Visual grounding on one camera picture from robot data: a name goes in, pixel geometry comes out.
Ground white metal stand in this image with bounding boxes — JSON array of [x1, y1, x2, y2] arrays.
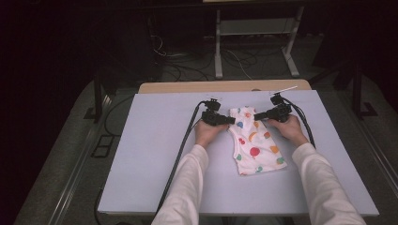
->
[[213, 5, 305, 80]]

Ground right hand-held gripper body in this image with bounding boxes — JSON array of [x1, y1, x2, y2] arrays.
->
[[268, 85, 299, 124]]

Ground left hand-held gripper black cable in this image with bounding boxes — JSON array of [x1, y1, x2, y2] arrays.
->
[[155, 99, 208, 218]]

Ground hand-held gripper black cable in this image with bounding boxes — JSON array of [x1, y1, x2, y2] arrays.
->
[[281, 96, 316, 150], [155, 99, 208, 218]]

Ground tangle of floor cables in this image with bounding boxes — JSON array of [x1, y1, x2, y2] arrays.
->
[[149, 18, 262, 83]]

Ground person's right hand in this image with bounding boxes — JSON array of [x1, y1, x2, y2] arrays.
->
[[267, 114, 310, 149]]

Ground metal floor rail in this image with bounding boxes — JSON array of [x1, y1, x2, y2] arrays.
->
[[46, 93, 113, 225], [339, 92, 398, 191]]

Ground white fruit print pants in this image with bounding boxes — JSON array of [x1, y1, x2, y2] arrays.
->
[[227, 105, 288, 177]]

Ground black floor cable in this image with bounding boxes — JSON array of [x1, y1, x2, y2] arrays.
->
[[103, 94, 135, 138]]

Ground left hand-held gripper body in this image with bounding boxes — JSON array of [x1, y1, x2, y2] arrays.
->
[[201, 95, 224, 128]]

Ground right hand-held gripper black cable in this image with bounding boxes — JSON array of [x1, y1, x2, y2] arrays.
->
[[281, 96, 316, 150]]

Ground person's left hand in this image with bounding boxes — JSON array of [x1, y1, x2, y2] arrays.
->
[[193, 120, 230, 150]]

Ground black metal stand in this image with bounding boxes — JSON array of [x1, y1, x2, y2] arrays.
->
[[83, 69, 105, 124], [351, 60, 379, 120]]

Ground black rectangular floor frame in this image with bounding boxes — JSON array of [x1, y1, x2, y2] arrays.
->
[[90, 134, 115, 159]]

